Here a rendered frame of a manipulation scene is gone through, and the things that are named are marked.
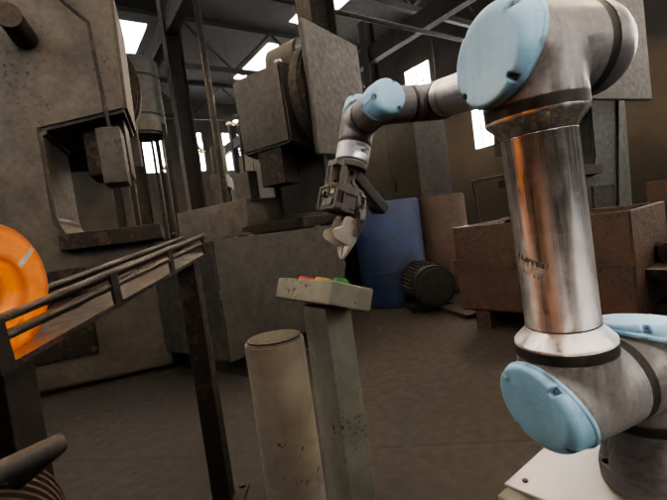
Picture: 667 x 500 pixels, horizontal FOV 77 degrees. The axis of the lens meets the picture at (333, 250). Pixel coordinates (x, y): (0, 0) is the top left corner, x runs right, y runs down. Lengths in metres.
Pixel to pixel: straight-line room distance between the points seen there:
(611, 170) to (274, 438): 5.14
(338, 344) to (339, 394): 0.11
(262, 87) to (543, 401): 3.60
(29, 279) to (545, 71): 0.66
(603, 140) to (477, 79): 5.05
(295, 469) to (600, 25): 0.84
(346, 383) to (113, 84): 2.35
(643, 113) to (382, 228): 9.70
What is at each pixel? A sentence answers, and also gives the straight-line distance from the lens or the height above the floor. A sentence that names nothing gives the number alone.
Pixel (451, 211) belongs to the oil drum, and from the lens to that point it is 3.79.
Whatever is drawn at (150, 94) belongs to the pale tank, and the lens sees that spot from 9.26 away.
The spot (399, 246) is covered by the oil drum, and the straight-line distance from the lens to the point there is 3.41.
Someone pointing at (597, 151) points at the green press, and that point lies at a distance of 5.45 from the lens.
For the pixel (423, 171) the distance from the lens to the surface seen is 4.95.
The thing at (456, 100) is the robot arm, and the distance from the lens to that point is 0.85.
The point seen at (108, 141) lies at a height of 1.34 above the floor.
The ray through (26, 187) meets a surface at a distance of 2.85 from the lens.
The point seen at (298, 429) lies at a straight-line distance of 0.88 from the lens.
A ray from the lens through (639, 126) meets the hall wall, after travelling 12.42.
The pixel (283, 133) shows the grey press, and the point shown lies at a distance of 3.71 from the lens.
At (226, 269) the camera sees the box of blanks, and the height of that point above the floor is 0.58.
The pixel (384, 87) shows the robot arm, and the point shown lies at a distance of 0.86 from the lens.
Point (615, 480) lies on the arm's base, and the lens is 0.75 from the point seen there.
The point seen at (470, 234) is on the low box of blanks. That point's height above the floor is 0.57.
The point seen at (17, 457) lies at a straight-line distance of 0.49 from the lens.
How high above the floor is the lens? 0.72
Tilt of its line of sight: 3 degrees down
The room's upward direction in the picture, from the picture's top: 8 degrees counter-clockwise
